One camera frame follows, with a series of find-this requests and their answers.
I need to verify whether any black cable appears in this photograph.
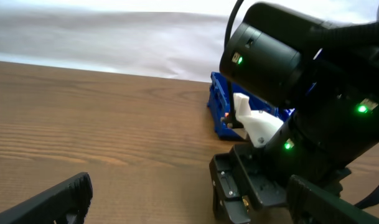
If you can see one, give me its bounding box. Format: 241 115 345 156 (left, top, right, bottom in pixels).
223 0 245 130

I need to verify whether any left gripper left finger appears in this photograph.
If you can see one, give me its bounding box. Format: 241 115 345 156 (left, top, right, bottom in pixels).
0 172 93 224

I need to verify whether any blue tray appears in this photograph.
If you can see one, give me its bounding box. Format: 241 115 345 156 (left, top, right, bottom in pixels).
207 72 294 142

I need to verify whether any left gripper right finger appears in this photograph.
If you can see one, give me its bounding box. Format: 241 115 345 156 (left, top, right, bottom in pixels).
285 174 379 224

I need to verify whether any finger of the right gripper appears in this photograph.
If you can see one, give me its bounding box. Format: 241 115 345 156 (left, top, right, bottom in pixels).
212 185 252 224

